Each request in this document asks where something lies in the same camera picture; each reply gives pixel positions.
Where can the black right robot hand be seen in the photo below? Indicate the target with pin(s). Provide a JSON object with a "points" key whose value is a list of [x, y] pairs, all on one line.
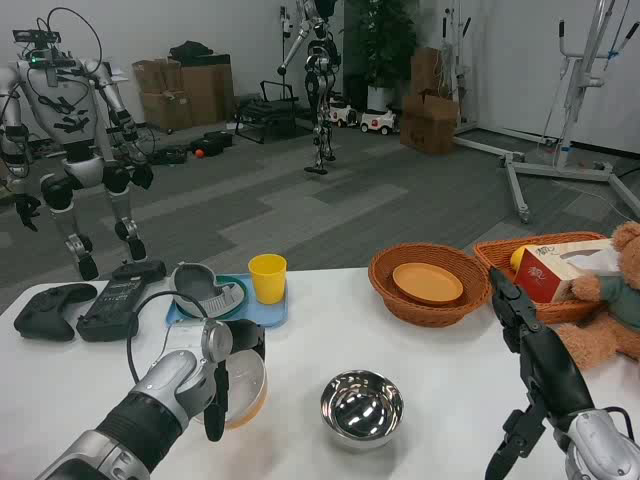
{"points": [[547, 370]]}

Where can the black battery pack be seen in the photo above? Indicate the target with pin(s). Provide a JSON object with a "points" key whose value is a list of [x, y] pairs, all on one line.
{"points": [[112, 310]]}

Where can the blue plastic tray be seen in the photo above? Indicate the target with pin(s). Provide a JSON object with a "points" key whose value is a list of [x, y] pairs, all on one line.
{"points": [[272, 312]]}

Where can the white toy car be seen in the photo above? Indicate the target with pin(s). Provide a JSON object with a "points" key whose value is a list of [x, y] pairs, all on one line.
{"points": [[342, 114], [378, 121]]}

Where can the black bag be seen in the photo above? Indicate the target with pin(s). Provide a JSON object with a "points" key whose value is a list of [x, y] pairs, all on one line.
{"points": [[190, 50]]}

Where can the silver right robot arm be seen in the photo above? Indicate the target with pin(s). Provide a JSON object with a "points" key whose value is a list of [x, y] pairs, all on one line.
{"points": [[600, 450]]}

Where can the tall green potted plant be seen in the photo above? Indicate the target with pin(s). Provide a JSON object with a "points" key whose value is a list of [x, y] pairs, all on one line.
{"points": [[382, 45]]}

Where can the rectangular brown wicker basket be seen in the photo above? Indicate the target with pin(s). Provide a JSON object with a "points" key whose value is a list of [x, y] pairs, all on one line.
{"points": [[500, 252]]}

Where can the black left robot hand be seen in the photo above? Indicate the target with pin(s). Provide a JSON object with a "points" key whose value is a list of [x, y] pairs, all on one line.
{"points": [[246, 337]]}

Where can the orange plastic plate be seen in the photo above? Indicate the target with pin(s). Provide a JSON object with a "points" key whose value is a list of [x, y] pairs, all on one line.
{"points": [[427, 285]]}

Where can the black equipment case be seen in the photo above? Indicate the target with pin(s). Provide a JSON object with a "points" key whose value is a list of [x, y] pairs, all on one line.
{"points": [[212, 141]]}

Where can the yellow plastic cup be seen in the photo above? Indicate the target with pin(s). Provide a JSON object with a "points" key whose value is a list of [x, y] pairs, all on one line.
{"points": [[268, 280]]}

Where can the stacked brown cardboard boxes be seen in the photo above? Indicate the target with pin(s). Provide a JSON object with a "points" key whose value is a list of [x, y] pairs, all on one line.
{"points": [[185, 92]]}

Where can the orange-rimmed white bowl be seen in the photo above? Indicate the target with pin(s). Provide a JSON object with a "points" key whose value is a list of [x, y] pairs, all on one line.
{"points": [[247, 390]]}

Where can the round brown wicker basket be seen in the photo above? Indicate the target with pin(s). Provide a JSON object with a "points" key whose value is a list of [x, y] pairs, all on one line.
{"points": [[430, 312]]}

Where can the grey heart-shaped strainer bowl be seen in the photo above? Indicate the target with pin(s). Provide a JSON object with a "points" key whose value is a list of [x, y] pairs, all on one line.
{"points": [[200, 287]]}

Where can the black folding bench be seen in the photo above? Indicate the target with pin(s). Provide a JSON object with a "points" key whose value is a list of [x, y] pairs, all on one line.
{"points": [[270, 112]]}

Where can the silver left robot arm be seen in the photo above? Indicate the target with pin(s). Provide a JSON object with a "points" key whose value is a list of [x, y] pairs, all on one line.
{"points": [[160, 390]]}

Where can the red tissue box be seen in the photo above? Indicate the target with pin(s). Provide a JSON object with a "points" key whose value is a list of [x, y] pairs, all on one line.
{"points": [[542, 275]]}

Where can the yellow rounded object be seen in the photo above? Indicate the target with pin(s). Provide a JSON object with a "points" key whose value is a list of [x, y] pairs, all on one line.
{"points": [[517, 256]]}

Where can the white metal hoist frame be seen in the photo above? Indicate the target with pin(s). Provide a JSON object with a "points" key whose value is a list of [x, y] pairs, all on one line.
{"points": [[575, 95]]}

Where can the black gamepad controller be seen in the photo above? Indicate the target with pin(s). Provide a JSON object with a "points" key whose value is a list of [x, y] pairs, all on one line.
{"points": [[50, 312]]}

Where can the silver black humanoid robot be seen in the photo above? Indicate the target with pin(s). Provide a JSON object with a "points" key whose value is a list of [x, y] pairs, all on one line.
{"points": [[320, 75]]}

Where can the brown teddy bear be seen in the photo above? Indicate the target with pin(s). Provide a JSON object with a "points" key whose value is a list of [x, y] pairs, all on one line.
{"points": [[610, 320]]}

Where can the black flat device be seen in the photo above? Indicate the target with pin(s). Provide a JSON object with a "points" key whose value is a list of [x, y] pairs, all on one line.
{"points": [[140, 270]]}

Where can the shiny steel bowl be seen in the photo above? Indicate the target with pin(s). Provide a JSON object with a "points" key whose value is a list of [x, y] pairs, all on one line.
{"points": [[361, 410]]}

